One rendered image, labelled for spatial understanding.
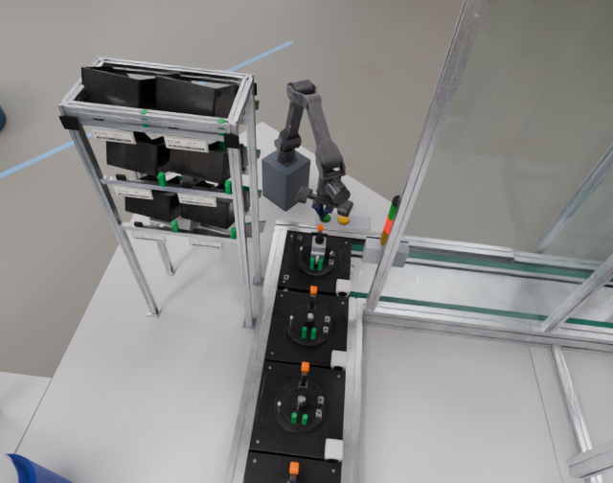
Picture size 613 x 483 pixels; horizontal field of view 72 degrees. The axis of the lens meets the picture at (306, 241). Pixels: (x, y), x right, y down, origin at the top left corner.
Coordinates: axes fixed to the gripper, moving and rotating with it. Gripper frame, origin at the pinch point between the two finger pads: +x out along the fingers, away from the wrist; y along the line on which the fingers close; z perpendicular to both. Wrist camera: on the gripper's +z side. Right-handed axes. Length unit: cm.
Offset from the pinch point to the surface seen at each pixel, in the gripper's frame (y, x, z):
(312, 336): -12.8, 11.5, -39.9
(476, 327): -59, 18, -11
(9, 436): 55, 27, -94
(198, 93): 17, -57, -38
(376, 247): -22.5, -12.8, -20.3
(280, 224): 16.3, 13.3, 0.3
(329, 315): -14.5, 12.6, -30.3
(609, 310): -103, 20, 17
